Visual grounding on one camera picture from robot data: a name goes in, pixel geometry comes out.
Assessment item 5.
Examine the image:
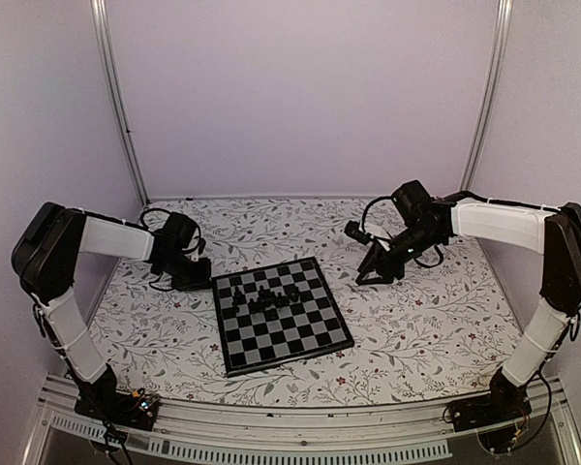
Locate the right rear aluminium frame post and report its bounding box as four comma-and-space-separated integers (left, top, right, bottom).
459, 0, 513, 190

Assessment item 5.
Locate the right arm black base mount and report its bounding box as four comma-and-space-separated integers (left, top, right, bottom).
445, 369, 532, 454

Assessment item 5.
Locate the front aluminium frame rail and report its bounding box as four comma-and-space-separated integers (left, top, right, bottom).
23, 375, 581, 464

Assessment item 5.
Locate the black chess piece cluster piece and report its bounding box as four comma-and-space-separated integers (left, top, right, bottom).
248, 285, 300, 317

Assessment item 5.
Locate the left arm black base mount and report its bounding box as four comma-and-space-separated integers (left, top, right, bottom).
69, 364, 160, 431

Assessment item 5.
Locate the aluminium frame post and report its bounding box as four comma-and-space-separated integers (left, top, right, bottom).
459, 0, 513, 190
90, 0, 150, 205

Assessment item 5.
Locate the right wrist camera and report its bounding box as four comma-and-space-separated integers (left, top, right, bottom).
344, 221, 374, 245

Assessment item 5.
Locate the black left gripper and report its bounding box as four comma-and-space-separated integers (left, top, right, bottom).
160, 252, 213, 292

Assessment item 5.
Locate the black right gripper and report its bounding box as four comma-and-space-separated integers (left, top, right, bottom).
355, 223, 443, 286

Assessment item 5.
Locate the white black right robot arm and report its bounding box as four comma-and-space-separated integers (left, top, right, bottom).
345, 180, 581, 422

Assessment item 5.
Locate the black chess piece left separate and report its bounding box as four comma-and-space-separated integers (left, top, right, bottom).
232, 287, 246, 306

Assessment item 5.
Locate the left rear aluminium frame post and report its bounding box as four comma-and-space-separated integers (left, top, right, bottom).
90, 0, 150, 205

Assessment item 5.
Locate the black and grey chessboard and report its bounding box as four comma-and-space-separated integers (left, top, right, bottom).
212, 257, 354, 378

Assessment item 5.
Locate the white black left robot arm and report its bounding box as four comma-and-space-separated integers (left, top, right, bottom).
11, 201, 212, 384

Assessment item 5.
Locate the floral patterned table mat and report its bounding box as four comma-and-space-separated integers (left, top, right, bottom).
90, 199, 521, 408

